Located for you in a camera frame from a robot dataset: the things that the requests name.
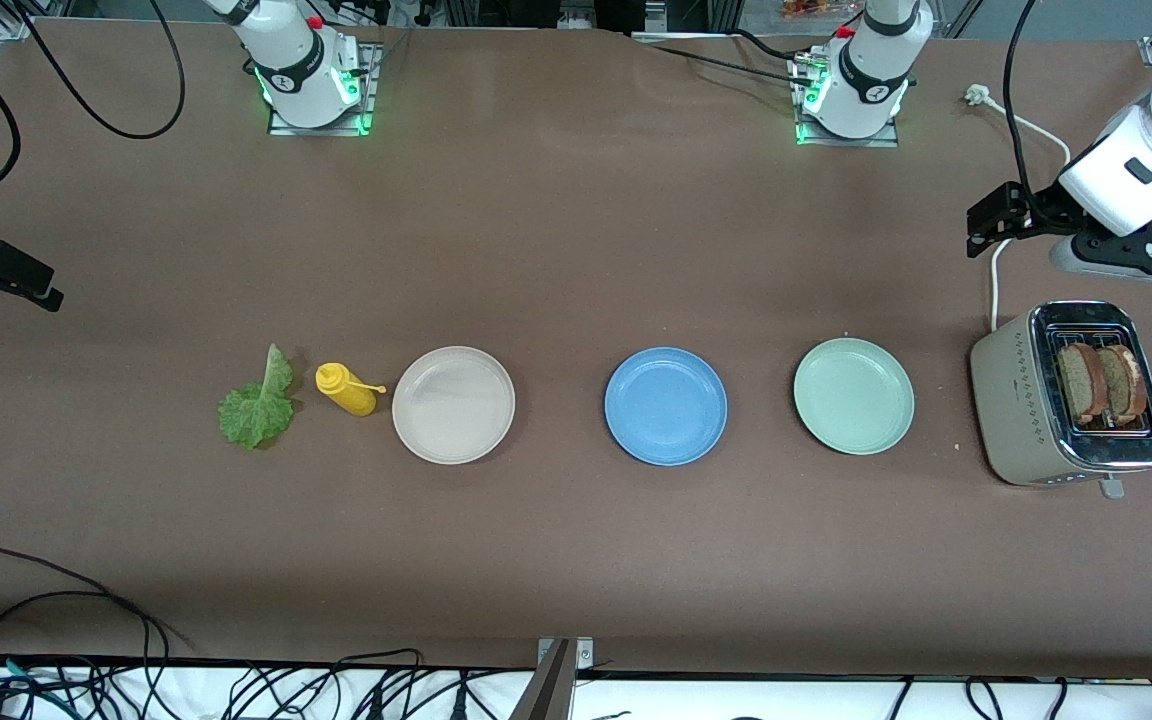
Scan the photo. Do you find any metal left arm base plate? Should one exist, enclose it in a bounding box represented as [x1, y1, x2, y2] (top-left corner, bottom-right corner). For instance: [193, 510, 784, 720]
[791, 50, 902, 149]

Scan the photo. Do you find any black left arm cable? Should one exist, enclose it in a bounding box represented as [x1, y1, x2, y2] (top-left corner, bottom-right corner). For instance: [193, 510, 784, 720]
[1003, 0, 1067, 231]

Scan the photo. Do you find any yellow mustard squeeze bottle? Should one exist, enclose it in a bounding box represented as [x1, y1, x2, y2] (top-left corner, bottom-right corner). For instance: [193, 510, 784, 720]
[315, 362, 388, 418]

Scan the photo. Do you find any blue round plate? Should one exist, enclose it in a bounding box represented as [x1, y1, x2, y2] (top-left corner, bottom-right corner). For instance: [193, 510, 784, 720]
[604, 346, 729, 467]

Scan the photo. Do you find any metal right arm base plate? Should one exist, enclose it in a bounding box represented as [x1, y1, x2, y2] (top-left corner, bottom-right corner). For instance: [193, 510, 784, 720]
[268, 42, 380, 137]

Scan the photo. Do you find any white toaster power cord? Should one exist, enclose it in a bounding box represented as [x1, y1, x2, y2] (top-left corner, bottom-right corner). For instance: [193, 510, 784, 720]
[966, 85, 1074, 333]

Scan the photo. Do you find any black base cable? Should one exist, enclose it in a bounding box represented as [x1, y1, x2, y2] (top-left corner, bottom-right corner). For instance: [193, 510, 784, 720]
[636, 28, 822, 86]

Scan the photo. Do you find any mint green round plate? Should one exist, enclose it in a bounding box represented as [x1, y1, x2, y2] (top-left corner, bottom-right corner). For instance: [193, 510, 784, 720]
[793, 337, 916, 457]

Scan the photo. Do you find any brown bread slice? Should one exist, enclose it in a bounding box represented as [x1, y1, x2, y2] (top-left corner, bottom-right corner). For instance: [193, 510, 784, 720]
[1056, 342, 1109, 426]
[1096, 344, 1150, 421]

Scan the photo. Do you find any beige chrome toaster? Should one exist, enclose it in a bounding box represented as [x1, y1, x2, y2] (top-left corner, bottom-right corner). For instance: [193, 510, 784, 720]
[969, 300, 1152, 501]

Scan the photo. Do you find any green lettuce leaf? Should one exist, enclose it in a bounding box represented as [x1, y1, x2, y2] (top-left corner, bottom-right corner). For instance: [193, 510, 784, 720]
[217, 343, 295, 451]

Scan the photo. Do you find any beige white round plate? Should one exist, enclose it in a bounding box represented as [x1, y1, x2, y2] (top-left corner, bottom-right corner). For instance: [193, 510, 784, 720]
[391, 345, 516, 466]

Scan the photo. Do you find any aluminium profile bracket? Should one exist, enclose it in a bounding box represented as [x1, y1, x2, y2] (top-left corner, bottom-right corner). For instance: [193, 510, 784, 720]
[511, 637, 595, 720]

